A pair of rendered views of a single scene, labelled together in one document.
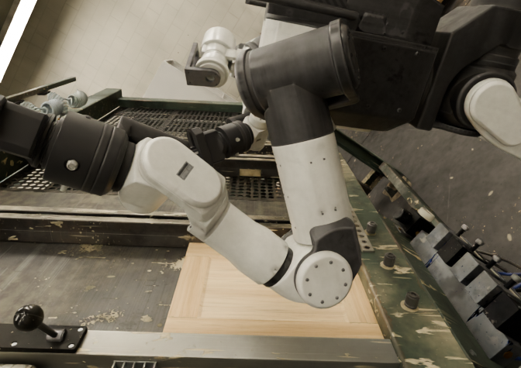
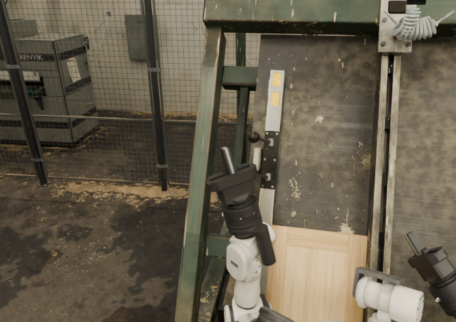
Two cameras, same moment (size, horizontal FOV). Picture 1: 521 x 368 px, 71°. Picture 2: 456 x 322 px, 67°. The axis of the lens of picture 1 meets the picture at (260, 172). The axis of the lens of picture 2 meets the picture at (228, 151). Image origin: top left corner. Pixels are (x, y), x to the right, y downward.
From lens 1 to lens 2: 0.90 m
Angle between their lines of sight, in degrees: 78
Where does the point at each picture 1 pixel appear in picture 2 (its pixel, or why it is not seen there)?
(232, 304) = (298, 265)
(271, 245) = (238, 299)
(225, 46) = (389, 312)
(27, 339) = (267, 164)
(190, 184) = (231, 266)
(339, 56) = not seen: outside the picture
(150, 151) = (232, 249)
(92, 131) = (231, 223)
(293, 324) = (280, 299)
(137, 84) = not seen: outside the picture
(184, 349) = not seen: hidden behind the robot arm
